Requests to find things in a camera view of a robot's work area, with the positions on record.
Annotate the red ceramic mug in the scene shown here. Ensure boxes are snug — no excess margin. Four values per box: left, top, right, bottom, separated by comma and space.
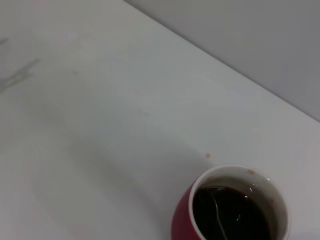
170, 163, 292, 240

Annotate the dark brown coffee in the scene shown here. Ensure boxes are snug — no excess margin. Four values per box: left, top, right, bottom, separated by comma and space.
192, 184, 272, 240

